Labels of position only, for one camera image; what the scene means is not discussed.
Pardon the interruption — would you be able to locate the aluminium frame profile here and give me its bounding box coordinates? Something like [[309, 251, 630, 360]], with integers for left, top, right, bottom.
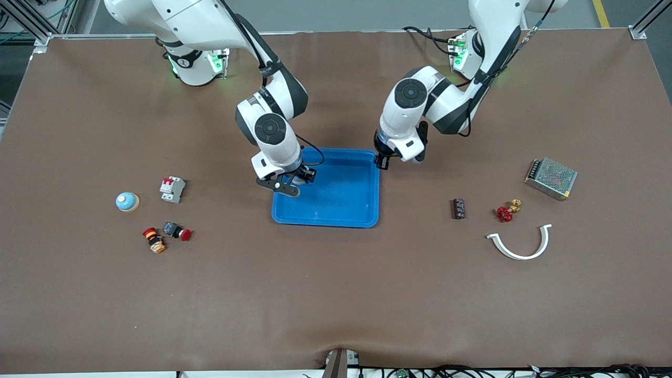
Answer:
[[630, 0, 672, 40], [0, 0, 53, 53]]

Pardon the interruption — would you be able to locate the brown table mat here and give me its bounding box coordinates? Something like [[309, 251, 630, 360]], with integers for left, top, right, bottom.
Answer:
[[0, 29, 672, 374]]

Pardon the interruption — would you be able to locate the red orange push button switch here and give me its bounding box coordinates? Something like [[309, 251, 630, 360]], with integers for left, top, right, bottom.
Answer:
[[142, 227, 167, 254]]

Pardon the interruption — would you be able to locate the black left base cable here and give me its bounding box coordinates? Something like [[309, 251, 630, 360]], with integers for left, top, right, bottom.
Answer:
[[402, 25, 457, 56]]

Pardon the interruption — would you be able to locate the metal mesh power supply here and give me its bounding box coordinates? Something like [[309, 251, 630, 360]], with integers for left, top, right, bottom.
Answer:
[[524, 157, 578, 202]]

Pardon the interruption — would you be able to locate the blue plastic tray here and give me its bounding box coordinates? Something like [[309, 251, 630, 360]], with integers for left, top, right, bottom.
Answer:
[[271, 146, 381, 229]]

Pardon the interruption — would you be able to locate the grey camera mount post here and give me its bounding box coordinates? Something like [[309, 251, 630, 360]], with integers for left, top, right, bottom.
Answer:
[[321, 348, 361, 378]]

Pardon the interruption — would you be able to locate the white red circuit breaker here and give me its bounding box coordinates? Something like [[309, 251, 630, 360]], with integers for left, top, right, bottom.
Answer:
[[160, 176, 186, 204]]

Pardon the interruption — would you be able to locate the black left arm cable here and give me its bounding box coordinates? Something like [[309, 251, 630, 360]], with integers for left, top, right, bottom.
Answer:
[[457, 0, 557, 138]]

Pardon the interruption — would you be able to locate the black red emergency stop button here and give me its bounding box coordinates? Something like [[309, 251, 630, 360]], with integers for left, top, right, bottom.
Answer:
[[162, 222, 193, 242]]

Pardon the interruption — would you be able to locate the white curved pipe clamp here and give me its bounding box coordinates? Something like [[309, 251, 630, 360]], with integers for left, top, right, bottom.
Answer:
[[486, 224, 553, 261]]

